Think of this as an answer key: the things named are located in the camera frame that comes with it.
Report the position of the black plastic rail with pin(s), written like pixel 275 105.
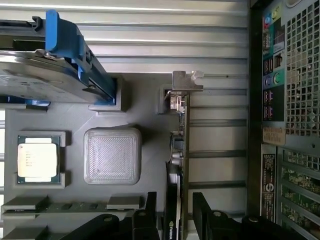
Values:
pixel 22 23

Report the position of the black label sticker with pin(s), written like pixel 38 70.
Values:
pixel 268 185

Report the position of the black PC case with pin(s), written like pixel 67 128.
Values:
pixel 255 100

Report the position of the CPU with silver lid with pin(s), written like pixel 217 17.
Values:
pixel 37 160

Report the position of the rear port panel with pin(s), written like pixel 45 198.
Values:
pixel 273 75

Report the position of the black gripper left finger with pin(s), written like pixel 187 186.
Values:
pixel 150 225

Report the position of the grey 3D-printed square block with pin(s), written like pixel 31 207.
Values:
pixel 112 156

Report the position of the green RAM stick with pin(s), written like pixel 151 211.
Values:
pixel 75 207

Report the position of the black Nvidia graphics card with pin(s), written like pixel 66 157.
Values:
pixel 174 200

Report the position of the grey printed parts rack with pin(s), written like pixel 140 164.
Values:
pixel 75 120

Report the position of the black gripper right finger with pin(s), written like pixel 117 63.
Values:
pixel 201 220

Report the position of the silver hard disk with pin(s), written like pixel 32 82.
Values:
pixel 37 75

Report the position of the blue disk caddy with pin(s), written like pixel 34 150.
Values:
pixel 53 32

